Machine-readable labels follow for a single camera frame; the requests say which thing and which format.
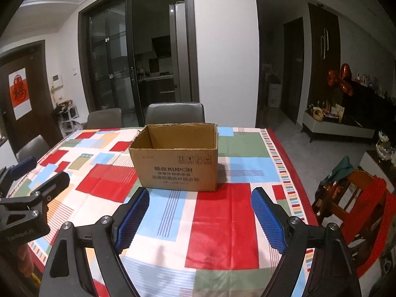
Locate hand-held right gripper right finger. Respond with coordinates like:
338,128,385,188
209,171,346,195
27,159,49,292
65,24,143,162
250,187,361,297

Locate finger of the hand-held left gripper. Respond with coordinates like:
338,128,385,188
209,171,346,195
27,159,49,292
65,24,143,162
0,157,38,192
29,172,71,215

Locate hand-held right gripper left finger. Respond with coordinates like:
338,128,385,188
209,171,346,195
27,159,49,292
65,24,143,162
40,187,150,297

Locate brown cardboard box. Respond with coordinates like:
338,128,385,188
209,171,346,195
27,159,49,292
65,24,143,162
129,123,219,192

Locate grey dining chair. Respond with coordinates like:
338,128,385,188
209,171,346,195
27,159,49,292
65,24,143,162
16,135,50,163
145,102,205,125
87,108,123,129

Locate colourful patchwork tablecloth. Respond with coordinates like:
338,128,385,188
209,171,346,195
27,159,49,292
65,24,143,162
9,126,321,297

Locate white shelf rack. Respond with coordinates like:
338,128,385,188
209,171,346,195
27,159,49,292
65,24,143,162
57,99,78,138

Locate dark brown door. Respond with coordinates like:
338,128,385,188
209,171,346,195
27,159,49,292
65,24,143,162
0,45,62,155

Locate red door poster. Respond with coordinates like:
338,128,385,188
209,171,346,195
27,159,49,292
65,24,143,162
8,66,33,121

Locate wooden chair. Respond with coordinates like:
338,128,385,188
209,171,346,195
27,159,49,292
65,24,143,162
312,169,391,255

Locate green cloth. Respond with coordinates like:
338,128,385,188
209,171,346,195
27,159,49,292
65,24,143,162
319,156,353,187

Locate red cloth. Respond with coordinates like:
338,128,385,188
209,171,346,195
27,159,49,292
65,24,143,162
356,176,396,267

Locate white low bench cabinet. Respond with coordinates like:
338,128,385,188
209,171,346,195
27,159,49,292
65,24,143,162
301,111,376,145

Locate white side table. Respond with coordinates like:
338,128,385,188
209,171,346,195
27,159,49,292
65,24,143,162
360,150,396,187

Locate white hallway box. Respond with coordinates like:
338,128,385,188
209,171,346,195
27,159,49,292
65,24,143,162
268,82,282,109

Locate glass sliding door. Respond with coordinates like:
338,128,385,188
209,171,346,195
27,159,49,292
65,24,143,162
79,0,198,128

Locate flower vase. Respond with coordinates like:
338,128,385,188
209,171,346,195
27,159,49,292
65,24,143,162
376,130,392,162

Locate dark hallway door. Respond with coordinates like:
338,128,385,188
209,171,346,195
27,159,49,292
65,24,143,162
283,17,305,125

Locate dark sideboard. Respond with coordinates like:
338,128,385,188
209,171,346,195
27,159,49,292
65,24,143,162
340,79,396,128

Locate red foil balloons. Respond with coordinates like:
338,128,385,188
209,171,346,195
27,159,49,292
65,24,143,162
328,63,353,97

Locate dark tall cabinet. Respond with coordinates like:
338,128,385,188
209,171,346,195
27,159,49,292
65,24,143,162
308,2,341,125

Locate grey refrigerator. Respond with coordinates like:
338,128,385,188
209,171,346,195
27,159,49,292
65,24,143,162
169,2,186,104

